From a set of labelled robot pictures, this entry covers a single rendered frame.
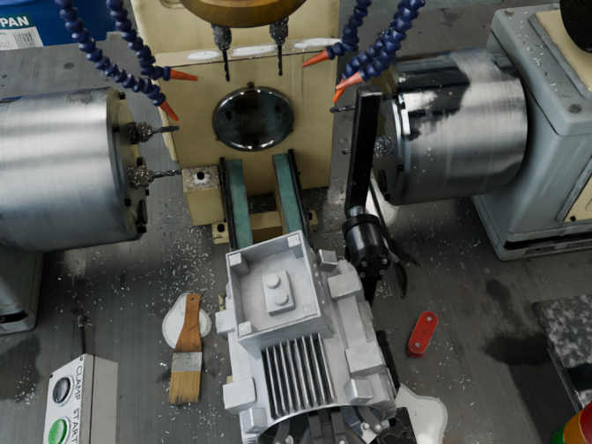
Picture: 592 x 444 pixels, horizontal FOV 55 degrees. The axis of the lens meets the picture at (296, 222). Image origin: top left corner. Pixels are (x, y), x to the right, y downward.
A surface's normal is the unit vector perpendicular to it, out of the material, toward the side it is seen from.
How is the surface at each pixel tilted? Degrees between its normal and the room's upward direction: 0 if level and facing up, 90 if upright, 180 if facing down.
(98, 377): 53
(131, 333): 0
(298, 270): 16
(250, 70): 90
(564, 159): 90
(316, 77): 90
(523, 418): 0
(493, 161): 77
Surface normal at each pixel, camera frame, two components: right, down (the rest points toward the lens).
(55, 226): 0.16, 0.72
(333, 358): 0.26, -0.62
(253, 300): -0.27, -0.55
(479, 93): 0.07, -0.22
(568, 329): 0.00, -0.61
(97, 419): 0.79, -0.47
